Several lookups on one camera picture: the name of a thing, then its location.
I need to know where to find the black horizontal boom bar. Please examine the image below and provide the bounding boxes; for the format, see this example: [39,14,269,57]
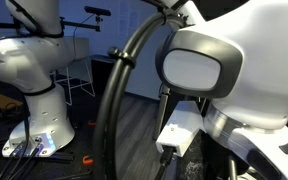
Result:
[0,19,102,33]

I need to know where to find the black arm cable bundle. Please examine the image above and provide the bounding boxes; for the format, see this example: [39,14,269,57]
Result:
[91,0,189,180]

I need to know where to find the white paper sheet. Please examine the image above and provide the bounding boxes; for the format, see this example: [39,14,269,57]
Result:
[118,5,142,35]

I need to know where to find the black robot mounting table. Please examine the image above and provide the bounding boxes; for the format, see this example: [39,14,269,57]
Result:
[0,93,100,180]

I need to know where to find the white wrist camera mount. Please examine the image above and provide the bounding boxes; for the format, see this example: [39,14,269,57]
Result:
[155,101,207,158]

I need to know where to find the black stereo camera bar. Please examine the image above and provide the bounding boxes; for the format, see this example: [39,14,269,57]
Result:
[83,5,113,18]

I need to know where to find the white wire leg chair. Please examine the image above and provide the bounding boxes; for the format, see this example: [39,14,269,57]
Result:
[48,36,97,106]

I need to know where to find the black waste bin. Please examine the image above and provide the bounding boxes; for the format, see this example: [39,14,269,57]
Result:
[90,53,119,99]

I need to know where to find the black camera usb cable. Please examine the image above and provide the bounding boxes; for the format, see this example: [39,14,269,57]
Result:
[153,145,176,180]

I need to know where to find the black tangled floor cables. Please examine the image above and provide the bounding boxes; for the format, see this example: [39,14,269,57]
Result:
[0,101,26,122]

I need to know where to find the black base cable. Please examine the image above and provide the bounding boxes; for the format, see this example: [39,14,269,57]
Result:
[7,144,44,180]
[0,146,22,180]

